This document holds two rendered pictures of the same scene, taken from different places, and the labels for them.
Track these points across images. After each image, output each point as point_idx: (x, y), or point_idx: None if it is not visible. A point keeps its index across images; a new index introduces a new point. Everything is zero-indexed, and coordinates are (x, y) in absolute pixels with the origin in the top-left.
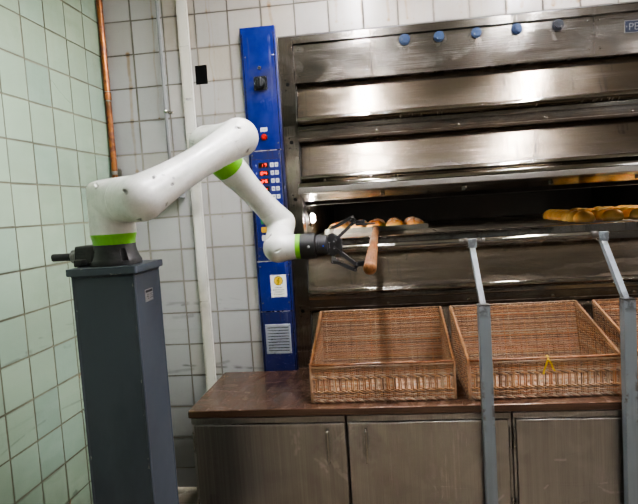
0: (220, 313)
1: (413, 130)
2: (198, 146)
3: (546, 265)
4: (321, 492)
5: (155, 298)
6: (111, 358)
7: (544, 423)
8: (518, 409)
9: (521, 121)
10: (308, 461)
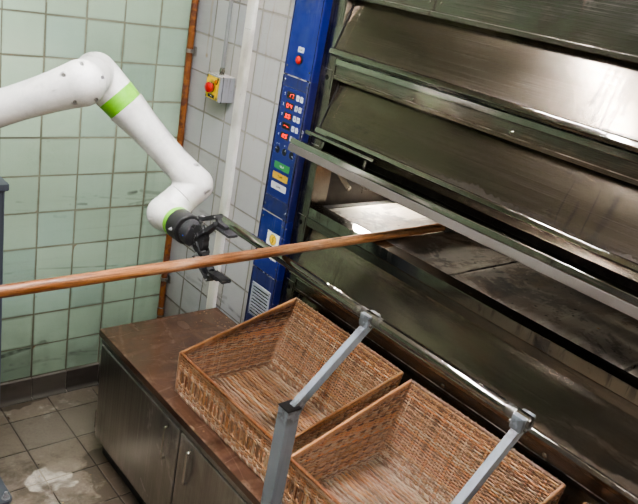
0: (230, 245)
1: (452, 116)
2: (11, 86)
3: (550, 408)
4: (155, 478)
5: None
6: None
7: None
8: None
9: (600, 166)
10: (153, 442)
